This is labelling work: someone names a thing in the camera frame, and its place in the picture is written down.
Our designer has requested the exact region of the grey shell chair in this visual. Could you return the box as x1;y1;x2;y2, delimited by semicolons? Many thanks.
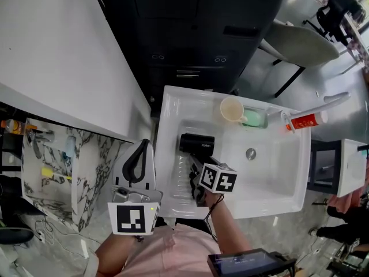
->
257;18;341;98

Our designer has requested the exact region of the white sink basin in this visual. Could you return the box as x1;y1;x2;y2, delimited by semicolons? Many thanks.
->
154;85;312;220

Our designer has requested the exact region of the person's right forearm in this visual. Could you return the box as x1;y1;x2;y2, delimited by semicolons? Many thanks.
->
205;193;253;256

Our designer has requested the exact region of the black hair dryer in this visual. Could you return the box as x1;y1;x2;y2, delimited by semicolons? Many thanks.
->
179;132;216;160

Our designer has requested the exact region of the yellow brush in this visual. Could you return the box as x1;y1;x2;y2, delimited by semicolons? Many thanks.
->
40;167;73;182

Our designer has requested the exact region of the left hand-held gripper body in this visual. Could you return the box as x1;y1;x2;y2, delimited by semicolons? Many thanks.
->
107;185;164;236

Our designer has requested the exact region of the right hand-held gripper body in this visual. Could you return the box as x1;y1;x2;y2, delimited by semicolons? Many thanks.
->
189;159;238;208

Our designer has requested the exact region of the person's pink shirt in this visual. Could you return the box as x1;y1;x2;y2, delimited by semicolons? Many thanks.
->
85;223;221;277

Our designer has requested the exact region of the marble patterned sink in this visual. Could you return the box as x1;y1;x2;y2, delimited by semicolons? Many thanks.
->
21;117;128;233

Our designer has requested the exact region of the table with checkered cloth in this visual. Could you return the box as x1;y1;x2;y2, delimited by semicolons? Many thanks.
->
340;10;369;74

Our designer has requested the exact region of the black office chair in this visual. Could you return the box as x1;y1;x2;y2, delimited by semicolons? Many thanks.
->
302;0;364;43

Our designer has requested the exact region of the person's left forearm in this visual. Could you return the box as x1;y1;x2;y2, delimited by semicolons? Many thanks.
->
94;233;137;277

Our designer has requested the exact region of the cream plastic cup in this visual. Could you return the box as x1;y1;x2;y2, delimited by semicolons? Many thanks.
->
220;96;248;124

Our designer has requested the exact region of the black device with screen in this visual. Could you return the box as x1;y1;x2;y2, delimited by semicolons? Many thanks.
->
207;248;298;277

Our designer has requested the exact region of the orange drink bottle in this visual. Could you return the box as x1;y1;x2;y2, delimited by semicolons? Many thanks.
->
0;119;39;134

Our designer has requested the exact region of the large black cabinet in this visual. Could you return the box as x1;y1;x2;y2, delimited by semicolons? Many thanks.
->
95;0;289;118

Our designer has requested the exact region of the chrome faucet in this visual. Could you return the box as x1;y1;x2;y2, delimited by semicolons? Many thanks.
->
27;128;56;159

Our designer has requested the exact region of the white curved faucet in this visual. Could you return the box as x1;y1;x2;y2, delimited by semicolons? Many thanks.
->
280;91;352;134

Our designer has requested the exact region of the green soap dish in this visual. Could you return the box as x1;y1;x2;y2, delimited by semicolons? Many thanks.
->
240;105;268;129

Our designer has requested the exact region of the red and white tube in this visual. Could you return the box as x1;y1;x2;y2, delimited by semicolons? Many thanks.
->
285;111;329;133

